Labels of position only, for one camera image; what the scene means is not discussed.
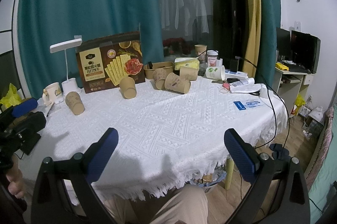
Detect paper cup with bamboo drawing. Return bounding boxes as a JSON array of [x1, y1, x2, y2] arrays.
[[164, 73, 191, 94]]

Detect leftmost lying paper cup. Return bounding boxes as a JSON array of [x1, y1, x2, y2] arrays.
[[65, 91, 85, 115]]

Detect plain lying paper cup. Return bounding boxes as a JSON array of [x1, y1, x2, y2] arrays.
[[119, 77, 136, 99]]

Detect white green-logo paper cup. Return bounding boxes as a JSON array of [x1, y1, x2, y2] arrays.
[[205, 65, 226, 80]]

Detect lying paper cup far right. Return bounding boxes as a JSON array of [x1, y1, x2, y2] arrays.
[[179, 66, 199, 80]]

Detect lying paper cup with doodles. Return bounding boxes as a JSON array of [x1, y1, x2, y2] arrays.
[[152, 68, 172, 90]]

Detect upright paper cup at back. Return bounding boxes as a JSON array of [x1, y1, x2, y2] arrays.
[[195, 45, 207, 63]]

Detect person's left hand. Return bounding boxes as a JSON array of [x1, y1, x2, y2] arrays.
[[6, 155, 25, 198]]

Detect yellow plastic bag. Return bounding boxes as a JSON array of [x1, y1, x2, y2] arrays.
[[0, 83, 25, 111]]

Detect pen on table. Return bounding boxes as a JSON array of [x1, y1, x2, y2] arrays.
[[46, 103, 54, 117]]

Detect white cartoon mug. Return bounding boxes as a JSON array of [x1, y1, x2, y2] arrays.
[[42, 82, 64, 106]]

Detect blue white card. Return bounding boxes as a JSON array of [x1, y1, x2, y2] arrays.
[[233, 100, 263, 111]]

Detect white desk lamp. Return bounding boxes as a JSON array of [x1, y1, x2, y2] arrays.
[[50, 36, 82, 97]]

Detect person's beige trouser leg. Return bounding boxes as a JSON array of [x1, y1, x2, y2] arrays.
[[103, 184, 209, 223]]

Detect white tube packages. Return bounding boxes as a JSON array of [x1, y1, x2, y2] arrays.
[[225, 70, 262, 94]]

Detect white woven tablecloth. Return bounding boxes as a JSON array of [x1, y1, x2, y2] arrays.
[[19, 77, 287, 200]]

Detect white computer desk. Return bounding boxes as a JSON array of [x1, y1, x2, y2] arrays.
[[272, 67, 315, 115]]

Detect black charger block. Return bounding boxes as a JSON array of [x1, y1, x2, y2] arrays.
[[230, 58, 243, 73]]

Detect brown cracker box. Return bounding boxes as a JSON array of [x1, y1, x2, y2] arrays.
[[75, 31, 145, 94]]

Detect clear jar with white lid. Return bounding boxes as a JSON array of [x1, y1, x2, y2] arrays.
[[207, 50, 218, 67]]

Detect yellow tissue box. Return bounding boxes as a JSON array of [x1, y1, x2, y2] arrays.
[[174, 57, 200, 70]]

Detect black monitor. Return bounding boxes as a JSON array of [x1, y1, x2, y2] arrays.
[[277, 28, 320, 74]]

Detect teal curtain left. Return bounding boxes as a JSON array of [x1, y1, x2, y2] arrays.
[[18, 0, 163, 98]]

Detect teal curtain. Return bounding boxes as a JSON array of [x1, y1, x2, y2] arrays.
[[255, 0, 281, 86], [18, 0, 163, 98]]

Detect teal curtain right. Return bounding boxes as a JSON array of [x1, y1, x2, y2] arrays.
[[255, 0, 281, 86]]

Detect yellow curtain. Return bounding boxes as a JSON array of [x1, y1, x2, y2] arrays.
[[245, 0, 262, 65]]

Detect black cable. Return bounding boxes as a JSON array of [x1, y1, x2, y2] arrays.
[[235, 56, 292, 150]]

